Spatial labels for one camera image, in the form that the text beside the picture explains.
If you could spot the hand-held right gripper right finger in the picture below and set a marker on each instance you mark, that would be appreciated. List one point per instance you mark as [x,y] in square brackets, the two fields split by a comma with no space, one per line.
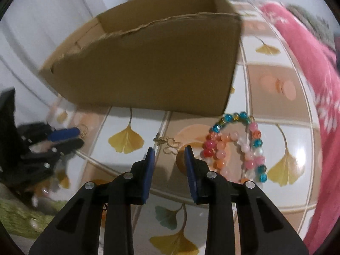
[190,180]

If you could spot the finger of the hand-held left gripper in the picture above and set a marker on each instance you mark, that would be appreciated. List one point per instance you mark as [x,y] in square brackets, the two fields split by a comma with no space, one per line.
[63,134]
[66,145]

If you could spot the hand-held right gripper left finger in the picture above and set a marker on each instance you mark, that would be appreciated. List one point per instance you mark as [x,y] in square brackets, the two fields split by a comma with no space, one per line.
[148,180]

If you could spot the gold butterfly earring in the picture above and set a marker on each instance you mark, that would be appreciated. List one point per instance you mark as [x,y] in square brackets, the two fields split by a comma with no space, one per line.
[171,148]

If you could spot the gold flower earring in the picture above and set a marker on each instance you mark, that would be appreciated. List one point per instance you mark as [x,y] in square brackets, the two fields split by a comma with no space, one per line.
[158,139]

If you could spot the cardboard box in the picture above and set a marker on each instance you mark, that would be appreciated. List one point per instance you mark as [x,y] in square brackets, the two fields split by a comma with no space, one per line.
[148,66]

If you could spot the green shaggy mat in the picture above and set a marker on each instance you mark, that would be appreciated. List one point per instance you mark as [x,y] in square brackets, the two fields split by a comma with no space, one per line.
[18,215]

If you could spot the white curtain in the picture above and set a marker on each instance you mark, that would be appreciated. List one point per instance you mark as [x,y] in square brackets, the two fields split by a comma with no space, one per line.
[39,26]

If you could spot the pink floral blanket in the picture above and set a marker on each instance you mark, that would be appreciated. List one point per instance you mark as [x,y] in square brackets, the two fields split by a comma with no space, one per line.
[313,66]

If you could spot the green patterned blanket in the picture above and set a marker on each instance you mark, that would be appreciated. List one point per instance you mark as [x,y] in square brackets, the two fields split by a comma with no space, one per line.
[313,21]

